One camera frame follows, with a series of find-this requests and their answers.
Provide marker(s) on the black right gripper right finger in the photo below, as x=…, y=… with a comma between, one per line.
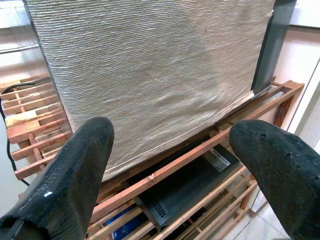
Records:
x=287, y=180

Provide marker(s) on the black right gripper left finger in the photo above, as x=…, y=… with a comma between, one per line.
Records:
x=62, y=180

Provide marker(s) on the grey steel mini fridge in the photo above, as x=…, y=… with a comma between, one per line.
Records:
x=272, y=50

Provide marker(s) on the beige woven cloth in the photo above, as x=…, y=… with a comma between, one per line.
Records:
x=150, y=75

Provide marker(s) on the blue packet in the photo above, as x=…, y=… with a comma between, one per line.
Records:
x=125, y=225

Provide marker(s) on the black flat electronic box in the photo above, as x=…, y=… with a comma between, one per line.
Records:
x=180, y=190

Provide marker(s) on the wooden slatted rack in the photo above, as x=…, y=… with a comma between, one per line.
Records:
x=175, y=165

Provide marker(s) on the beige kitchen base cabinet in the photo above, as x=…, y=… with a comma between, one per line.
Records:
x=20, y=65

